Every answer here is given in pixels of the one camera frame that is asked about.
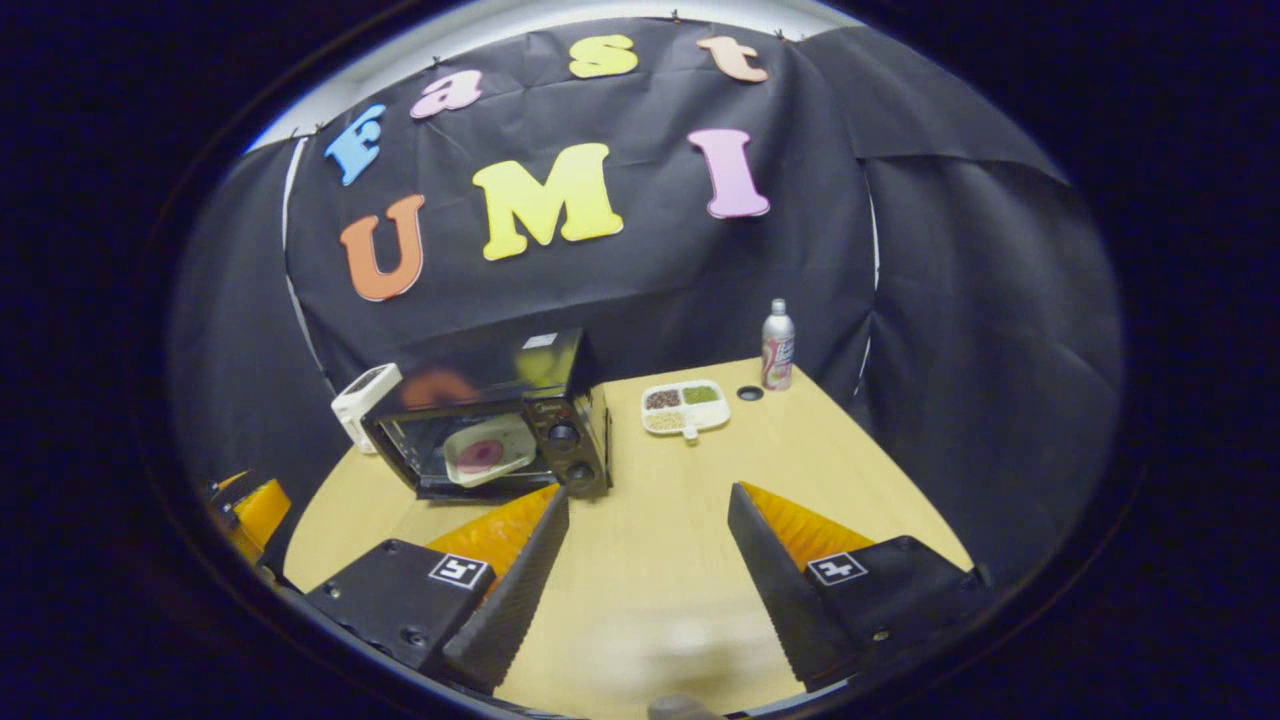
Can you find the white divided dish with beans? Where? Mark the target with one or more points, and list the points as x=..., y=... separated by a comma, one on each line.
x=686, y=422

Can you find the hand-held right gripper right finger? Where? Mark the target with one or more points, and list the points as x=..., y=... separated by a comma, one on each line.
x=780, y=590

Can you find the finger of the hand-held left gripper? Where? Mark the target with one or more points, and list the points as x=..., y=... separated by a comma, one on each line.
x=230, y=481
x=265, y=510

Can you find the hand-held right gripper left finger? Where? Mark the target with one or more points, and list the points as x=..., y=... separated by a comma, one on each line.
x=520, y=590

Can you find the row of black cloth clips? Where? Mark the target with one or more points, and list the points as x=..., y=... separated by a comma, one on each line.
x=675, y=16

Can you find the pink round ham slice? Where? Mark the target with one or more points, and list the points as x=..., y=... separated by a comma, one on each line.
x=480, y=456

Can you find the white toaster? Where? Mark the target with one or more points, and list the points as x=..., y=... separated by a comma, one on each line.
x=355, y=410

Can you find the black electric oven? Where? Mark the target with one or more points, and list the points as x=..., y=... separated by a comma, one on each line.
x=590, y=410

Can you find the white square plate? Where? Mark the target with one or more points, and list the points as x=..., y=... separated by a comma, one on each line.
x=517, y=440

